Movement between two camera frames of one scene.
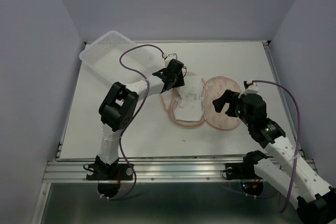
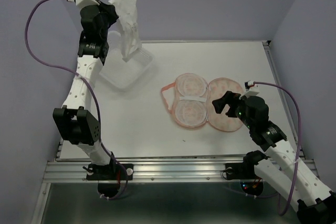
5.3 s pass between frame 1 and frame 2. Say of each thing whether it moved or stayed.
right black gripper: stayed
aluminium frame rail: stayed
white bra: moved
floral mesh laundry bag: stayed
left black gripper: moved
